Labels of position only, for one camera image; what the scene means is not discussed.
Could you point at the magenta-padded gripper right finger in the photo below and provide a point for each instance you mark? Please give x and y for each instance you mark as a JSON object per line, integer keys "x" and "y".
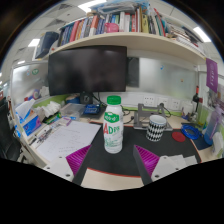
{"x": 150, "y": 161}

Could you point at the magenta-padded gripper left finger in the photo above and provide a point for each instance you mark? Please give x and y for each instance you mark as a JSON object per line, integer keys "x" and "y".
{"x": 75, "y": 160}

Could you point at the white drink bottle green cap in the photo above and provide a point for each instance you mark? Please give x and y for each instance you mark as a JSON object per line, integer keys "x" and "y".
{"x": 113, "y": 133}

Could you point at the white paper sheet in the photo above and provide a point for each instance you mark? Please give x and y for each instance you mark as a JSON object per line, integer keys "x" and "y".
{"x": 66, "y": 138}

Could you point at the black desk mat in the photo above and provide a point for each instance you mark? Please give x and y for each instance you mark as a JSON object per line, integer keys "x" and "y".
{"x": 125, "y": 161}

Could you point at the black white checkered mug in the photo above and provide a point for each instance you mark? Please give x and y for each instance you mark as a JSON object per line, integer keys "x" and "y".
{"x": 156, "y": 130}

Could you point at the flat round red coaster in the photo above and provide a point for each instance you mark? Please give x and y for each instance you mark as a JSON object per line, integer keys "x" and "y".
{"x": 178, "y": 136}

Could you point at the grey metal laptop stand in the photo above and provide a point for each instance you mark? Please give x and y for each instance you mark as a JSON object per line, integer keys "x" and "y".
{"x": 142, "y": 117}

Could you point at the clear plastic box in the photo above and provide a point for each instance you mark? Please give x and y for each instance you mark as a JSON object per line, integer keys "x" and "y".
{"x": 72, "y": 110}

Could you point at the blue tissue box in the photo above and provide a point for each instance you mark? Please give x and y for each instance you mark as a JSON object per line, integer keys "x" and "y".
{"x": 30, "y": 124}

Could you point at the white ceramic jar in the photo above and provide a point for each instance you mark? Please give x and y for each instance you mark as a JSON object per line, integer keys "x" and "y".
{"x": 188, "y": 108}

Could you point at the dark wine bottle red cap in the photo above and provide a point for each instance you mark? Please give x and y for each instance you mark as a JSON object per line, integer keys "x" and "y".
{"x": 196, "y": 97}

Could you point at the black computer monitor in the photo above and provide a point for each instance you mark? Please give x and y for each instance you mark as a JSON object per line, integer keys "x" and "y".
{"x": 86, "y": 70}

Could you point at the purple hanging banner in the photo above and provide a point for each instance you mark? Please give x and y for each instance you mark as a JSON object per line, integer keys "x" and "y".
{"x": 212, "y": 75}

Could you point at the beige shelf with books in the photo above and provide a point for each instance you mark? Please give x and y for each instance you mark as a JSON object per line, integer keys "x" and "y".
{"x": 133, "y": 40}

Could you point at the white wall socket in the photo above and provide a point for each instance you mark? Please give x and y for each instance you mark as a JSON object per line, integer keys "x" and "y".
{"x": 176, "y": 104}
{"x": 149, "y": 100}
{"x": 163, "y": 101}

